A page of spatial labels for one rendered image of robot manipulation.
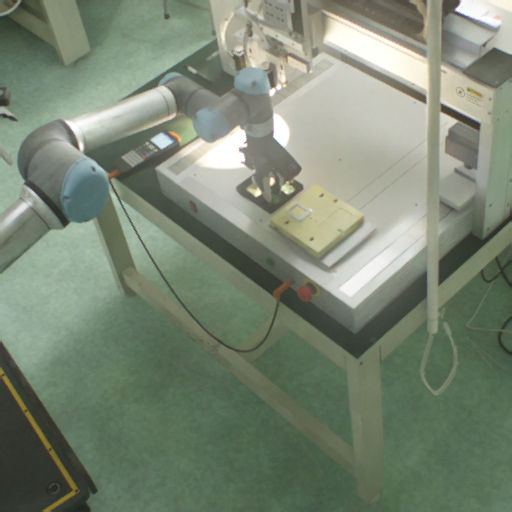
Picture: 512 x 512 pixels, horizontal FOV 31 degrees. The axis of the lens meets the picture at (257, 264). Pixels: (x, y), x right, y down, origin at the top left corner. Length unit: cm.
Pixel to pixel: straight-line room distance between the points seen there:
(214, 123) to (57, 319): 151
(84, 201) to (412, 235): 81
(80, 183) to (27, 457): 109
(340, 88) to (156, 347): 112
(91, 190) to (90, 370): 144
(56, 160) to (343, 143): 90
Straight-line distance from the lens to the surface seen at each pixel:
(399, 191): 228
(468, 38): 208
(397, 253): 214
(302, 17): 224
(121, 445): 295
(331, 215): 218
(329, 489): 276
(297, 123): 249
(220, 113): 198
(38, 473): 260
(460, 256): 228
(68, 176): 175
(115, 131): 197
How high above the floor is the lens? 246
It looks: 48 degrees down
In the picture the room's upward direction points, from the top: 11 degrees counter-clockwise
